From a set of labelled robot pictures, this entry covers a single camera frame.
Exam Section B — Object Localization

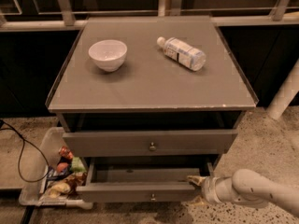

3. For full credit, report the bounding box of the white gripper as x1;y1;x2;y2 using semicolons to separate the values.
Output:
187;175;221;206

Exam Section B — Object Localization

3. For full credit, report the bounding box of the grey drawer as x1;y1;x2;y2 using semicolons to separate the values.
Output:
77;155;217;203
63;129;237;157

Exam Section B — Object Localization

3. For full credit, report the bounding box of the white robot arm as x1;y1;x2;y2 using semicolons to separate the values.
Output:
187;169;299;217

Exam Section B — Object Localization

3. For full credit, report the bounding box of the grey top drawer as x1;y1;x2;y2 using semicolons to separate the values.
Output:
63;129;237;157

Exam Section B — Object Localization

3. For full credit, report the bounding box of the grey drawer cabinet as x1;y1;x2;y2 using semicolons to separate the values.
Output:
45;15;260;203

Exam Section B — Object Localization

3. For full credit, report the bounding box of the white pole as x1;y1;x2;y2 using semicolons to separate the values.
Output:
267;59;299;119

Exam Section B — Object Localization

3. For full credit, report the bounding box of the green snack packet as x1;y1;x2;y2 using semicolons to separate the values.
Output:
71;157;86;173

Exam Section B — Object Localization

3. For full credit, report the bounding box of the brown snack bag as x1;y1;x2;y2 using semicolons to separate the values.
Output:
42;172;87;199

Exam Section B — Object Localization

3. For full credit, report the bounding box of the red snack packet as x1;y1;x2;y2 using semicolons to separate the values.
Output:
59;146;74;160

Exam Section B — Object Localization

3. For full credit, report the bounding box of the clear plastic water bottle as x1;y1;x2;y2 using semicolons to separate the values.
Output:
157;36;206;72

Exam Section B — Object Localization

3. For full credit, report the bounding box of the blue snack packet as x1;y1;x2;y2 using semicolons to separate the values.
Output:
46;167;71;181

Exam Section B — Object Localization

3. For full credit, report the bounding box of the clear plastic storage bin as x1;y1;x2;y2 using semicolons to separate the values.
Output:
19;127;93;210

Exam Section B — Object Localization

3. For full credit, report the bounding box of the white ceramic bowl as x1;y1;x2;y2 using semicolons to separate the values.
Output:
88;39;128;72

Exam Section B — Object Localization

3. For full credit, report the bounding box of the metal window rail frame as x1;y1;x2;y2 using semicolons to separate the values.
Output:
0;0;299;31

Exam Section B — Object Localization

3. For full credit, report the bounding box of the black cable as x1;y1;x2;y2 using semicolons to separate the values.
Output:
0;119;50;184

